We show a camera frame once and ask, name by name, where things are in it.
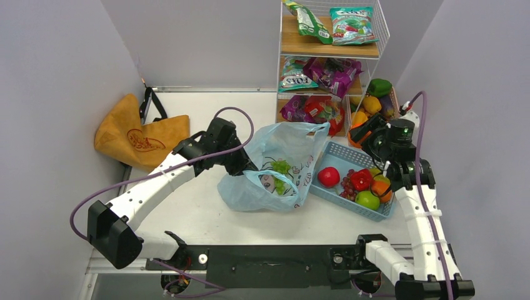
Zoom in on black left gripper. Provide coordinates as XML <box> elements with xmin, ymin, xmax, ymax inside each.
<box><xmin>216</xmin><ymin>136</ymin><xmax>258</xmax><ymax>177</ymax></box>

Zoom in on light blue plastic grocery bag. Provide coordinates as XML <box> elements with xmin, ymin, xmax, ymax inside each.
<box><xmin>217</xmin><ymin>122</ymin><xmax>330</xmax><ymax>212</ymax></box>

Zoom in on green toy grapes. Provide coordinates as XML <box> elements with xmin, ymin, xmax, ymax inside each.
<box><xmin>271</xmin><ymin>160</ymin><xmax>291</xmax><ymax>195</ymax></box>

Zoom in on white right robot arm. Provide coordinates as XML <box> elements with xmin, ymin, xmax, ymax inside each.
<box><xmin>349</xmin><ymin>114</ymin><xmax>476</xmax><ymax>299</ymax></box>

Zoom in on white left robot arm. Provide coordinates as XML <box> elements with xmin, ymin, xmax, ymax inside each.
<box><xmin>87</xmin><ymin>117</ymin><xmax>257</xmax><ymax>269</ymax></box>

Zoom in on red candy bag bottom shelf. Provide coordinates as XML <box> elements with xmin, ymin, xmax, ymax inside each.
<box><xmin>304</xmin><ymin>95</ymin><xmax>345</xmax><ymax>136</ymax></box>

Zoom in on purple candy bag middle shelf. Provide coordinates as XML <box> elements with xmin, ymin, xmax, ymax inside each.
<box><xmin>302</xmin><ymin>57</ymin><xmax>363</xmax><ymax>98</ymax></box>

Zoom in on purple candy bag shelf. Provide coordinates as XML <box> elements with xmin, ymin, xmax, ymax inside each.
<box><xmin>302</xmin><ymin>57</ymin><xmax>363</xmax><ymax>98</ymax></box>
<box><xmin>280</xmin><ymin>95</ymin><xmax>317</xmax><ymax>124</ymax></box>

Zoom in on purple candy bag bottom shelf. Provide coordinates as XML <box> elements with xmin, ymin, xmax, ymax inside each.
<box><xmin>280</xmin><ymin>95</ymin><xmax>317</xmax><ymax>124</ymax></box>

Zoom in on orange cloth tote bag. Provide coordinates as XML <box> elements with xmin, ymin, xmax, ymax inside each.
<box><xmin>94</xmin><ymin>94</ymin><xmax>190</xmax><ymax>172</ymax></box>

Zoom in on teal candy bag top right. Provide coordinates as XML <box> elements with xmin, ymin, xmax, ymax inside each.
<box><xmin>329</xmin><ymin>6</ymin><xmax>379</xmax><ymax>46</ymax></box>

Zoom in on green snack bag top left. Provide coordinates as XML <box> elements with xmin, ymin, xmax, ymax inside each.
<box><xmin>282</xmin><ymin>0</ymin><xmax>333</xmax><ymax>44</ymax></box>

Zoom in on yellow toy bell pepper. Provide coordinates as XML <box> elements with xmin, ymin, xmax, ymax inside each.
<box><xmin>362</xmin><ymin>96</ymin><xmax>382</xmax><ymax>114</ymax></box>

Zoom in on purple toy eggplant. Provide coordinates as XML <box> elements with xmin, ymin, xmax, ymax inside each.
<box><xmin>379</xmin><ymin>95</ymin><xmax>395</xmax><ymax>119</ymax></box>

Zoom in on pink plastic basket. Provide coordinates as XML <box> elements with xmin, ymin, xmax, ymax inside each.
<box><xmin>346</xmin><ymin>88</ymin><xmax>400</xmax><ymax>148</ymax></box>

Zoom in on light blue plastic basket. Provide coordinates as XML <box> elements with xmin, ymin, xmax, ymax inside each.
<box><xmin>309</xmin><ymin>141</ymin><xmax>396</xmax><ymax>222</ymax></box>

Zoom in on green toy bell pepper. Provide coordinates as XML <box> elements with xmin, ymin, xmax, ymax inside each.
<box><xmin>366</xmin><ymin>78</ymin><xmax>393</xmax><ymax>98</ymax></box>

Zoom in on yellow toy banana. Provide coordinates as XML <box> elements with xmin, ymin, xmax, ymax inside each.
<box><xmin>369</xmin><ymin>167</ymin><xmax>390</xmax><ymax>185</ymax></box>

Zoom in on red toy bell pepper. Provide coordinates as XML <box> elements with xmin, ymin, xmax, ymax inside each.
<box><xmin>350</xmin><ymin>169</ymin><xmax>373</xmax><ymax>192</ymax></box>

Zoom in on orange toy fruit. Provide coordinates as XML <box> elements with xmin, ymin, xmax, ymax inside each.
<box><xmin>371</xmin><ymin>181</ymin><xmax>393</xmax><ymax>203</ymax></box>

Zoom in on red toy apple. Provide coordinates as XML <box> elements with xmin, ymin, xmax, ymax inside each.
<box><xmin>317</xmin><ymin>167</ymin><xmax>341</xmax><ymax>189</ymax></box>

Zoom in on purple toy grapes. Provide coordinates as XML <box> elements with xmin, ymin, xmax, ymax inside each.
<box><xmin>339</xmin><ymin>169</ymin><xmax>357</xmax><ymax>201</ymax></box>

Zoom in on green toy apple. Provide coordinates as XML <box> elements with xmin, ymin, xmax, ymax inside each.
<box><xmin>354</xmin><ymin>191</ymin><xmax>380</xmax><ymax>211</ymax></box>

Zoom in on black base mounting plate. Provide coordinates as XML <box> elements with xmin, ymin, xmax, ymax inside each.
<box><xmin>146</xmin><ymin>245</ymin><xmax>379</xmax><ymax>289</ymax></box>

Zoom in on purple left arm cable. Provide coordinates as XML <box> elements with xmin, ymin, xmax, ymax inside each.
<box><xmin>69</xmin><ymin>106</ymin><xmax>255</xmax><ymax>241</ymax></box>

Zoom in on white wire wooden shelf rack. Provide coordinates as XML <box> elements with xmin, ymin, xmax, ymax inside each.
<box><xmin>277</xmin><ymin>1</ymin><xmax>390</xmax><ymax>137</ymax></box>

